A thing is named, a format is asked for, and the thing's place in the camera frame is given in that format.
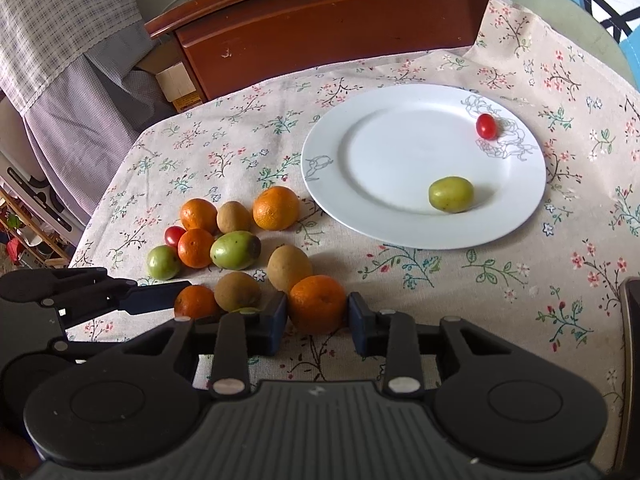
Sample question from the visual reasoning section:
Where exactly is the brown kiwi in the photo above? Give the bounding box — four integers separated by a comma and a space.
267, 244, 314, 293
214, 271, 262, 312
216, 201, 252, 234

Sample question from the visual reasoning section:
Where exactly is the green jujube with brown tip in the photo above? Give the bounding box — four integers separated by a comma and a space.
210, 230, 262, 270

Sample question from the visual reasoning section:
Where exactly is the small orange mandarin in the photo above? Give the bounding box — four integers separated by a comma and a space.
177, 228, 216, 269
287, 275, 348, 336
174, 285, 221, 320
180, 198, 219, 234

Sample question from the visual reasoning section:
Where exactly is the cluttered wooden shelf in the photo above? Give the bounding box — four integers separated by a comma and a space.
0, 192, 72, 270

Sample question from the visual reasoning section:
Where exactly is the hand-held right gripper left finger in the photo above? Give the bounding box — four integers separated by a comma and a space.
130, 292, 289, 400

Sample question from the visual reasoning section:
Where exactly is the small round green jujube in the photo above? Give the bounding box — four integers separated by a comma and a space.
146, 245, 182, 280

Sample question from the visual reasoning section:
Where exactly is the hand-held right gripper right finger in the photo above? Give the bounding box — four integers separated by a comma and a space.
348, 291, 504, 395

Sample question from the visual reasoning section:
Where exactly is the brown wooden cabinet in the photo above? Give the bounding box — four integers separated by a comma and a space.
145, 0, 518, 103

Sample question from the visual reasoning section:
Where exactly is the lilac gingham cloth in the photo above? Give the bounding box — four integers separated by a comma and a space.
22, 25, 168, 218

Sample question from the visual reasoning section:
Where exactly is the white plastic rack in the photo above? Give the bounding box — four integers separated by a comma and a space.
0, 152, 68, 233

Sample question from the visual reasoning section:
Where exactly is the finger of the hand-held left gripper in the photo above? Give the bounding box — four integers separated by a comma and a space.
0, 267, 193, 327

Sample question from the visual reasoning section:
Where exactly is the white round plate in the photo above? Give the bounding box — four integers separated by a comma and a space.
301, 83, 547, 251

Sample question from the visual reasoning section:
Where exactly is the large orange mandarin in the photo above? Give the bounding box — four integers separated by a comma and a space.
252, 186, 301, 231

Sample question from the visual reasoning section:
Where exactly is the pale green sheet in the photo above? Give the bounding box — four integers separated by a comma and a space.
500, 0, 640, 93

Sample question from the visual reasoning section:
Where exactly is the floral tablecloth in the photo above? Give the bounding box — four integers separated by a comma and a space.
67, 0, 640, 476

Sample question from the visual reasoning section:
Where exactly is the cardboard box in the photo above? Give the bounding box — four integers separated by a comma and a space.
137, 52, 203, 113

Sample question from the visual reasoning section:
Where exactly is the dark grey object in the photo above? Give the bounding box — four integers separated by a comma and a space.
617, 276, 640, 474

